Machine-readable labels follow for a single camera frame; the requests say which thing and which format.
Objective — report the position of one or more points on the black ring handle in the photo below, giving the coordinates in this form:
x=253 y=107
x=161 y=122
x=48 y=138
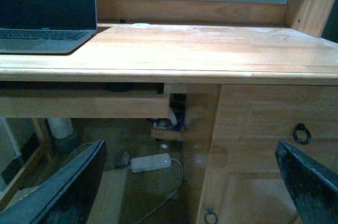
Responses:
x=301 y=134
x=210 y=217

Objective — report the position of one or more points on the wooden pull-out keyboard tray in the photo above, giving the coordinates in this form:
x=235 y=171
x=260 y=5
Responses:
x=83 y=104

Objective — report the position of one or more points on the small wooden rolling shelf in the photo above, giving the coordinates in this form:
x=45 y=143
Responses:
x=190 y=121

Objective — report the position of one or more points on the grey open laptop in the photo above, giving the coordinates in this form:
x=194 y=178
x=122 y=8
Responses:
x=46 y=26

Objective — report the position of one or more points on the black upper ring handle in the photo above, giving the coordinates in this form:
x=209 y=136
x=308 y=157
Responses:
x=301 y=134

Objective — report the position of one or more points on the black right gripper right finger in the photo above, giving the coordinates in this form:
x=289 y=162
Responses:
x=311 y=186

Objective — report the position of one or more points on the black lower ring handle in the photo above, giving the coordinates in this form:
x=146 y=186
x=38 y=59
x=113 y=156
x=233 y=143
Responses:
x=210 y=217

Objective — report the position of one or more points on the wooden desk cabinet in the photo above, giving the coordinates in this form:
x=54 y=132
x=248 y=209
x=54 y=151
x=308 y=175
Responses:
x=242 y=183

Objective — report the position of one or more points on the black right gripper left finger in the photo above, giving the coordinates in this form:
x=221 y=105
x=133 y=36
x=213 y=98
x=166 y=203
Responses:
x=67 y=196

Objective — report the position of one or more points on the white cable grommet cap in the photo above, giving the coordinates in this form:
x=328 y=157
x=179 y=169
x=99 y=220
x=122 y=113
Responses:
x=141 y=25

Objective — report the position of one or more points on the white cylindrical post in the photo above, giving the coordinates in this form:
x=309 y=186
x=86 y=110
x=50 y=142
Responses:
x=60 y=127

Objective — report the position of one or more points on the wooden desk hutch frame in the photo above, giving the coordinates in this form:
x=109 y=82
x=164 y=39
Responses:
x=306 y=16

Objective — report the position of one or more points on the dark plug adapter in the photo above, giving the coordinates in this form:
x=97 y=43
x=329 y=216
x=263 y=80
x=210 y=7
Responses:
x=123 y=160

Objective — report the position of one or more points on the white power strip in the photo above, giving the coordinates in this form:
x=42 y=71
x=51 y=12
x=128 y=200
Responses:
x=149 y=163

